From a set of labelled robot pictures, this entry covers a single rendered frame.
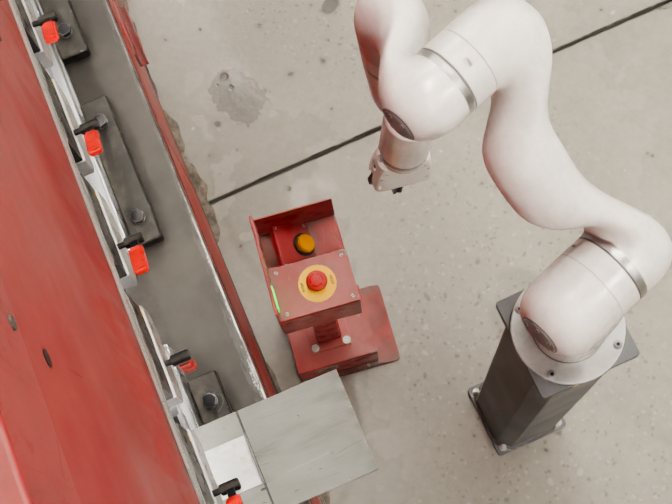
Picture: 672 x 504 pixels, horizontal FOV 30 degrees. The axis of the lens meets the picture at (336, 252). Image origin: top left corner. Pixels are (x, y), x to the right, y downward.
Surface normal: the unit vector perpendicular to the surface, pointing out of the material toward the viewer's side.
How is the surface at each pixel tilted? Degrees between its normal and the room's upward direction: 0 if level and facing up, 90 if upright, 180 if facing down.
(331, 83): 0
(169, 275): 0
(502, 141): 39
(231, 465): 0
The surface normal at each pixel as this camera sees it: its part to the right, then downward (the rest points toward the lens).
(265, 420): -0.05, -0.25
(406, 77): -0.36, -0.45
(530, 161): 0.11, 0.40
